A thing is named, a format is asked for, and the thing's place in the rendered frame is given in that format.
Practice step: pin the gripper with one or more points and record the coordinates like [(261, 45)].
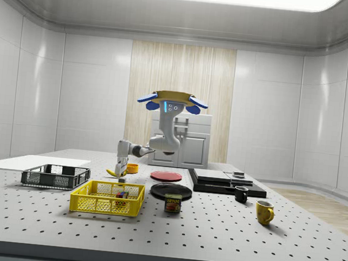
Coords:
[(121, 164)]

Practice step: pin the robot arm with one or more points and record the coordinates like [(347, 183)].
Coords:
[(167, 130)]

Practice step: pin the yellow bowl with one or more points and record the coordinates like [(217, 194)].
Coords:
[(132, 169)]

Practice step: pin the banana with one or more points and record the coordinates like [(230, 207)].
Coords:
[(111, 172)]

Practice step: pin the grey cube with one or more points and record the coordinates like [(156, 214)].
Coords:
[(122, 181)]

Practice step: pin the puzzle cube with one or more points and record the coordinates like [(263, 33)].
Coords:
[(122, 194)]

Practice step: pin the yellow basket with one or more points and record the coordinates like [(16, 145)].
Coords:
[(105, 205)]

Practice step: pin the red plate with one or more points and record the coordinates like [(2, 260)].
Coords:
[(166, 175)]

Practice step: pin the black plate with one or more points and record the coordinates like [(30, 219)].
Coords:
[(162, 189)]

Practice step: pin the flat-sided can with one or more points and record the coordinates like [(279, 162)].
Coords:
[(172, 203)]

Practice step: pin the dark grey basket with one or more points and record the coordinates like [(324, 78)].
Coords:
[(49, 180)]

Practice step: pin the white cabinet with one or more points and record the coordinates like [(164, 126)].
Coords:
[(196, 139)]

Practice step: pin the white board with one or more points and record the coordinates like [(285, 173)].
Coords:
[(35, 162)]

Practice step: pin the black stove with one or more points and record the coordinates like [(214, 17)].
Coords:
[(215, 179)]

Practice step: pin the black mug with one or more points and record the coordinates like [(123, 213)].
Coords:
[(240, 195)]

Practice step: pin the yellow mug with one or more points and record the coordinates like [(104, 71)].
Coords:
[(263, 213)]

